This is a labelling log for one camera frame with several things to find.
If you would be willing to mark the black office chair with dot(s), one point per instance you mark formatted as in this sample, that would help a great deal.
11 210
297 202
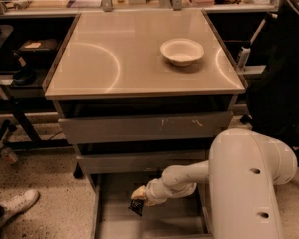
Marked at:
273 99

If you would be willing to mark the white sneaker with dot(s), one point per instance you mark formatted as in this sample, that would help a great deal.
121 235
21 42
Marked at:
17 204

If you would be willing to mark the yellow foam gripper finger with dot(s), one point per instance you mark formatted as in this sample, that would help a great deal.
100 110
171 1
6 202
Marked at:
139 194

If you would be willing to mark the middle grey drawer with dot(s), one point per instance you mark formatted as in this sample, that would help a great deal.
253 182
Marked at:
139 162

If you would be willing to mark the black desk frame leg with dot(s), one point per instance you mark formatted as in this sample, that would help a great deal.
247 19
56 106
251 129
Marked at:
18 108

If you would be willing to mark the plastic bottle on floor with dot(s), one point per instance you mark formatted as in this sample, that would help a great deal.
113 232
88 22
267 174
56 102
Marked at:
8 154

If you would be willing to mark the white bottle black cap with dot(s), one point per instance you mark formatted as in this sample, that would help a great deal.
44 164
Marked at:
243 55

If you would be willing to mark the black box with label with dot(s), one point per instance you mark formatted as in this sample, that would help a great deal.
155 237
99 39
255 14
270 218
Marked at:
39 53

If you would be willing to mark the white paper bowl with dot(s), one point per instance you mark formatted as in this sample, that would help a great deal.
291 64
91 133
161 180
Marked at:
182 52

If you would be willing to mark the open bottom grey drawer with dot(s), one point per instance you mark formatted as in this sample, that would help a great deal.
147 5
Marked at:
181 218

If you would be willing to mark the top grey drawer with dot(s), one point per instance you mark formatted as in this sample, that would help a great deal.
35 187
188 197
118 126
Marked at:
144 127

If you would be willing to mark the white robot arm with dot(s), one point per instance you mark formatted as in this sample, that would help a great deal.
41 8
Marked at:
242 171

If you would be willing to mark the black round device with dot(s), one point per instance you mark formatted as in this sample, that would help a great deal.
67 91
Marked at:
25 75

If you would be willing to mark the black rxbar chocolate wrapper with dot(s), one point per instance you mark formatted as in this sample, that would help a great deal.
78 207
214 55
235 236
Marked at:
136 206

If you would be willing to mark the grey drawer cabinet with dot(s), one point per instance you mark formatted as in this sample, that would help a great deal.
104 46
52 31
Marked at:
112 66

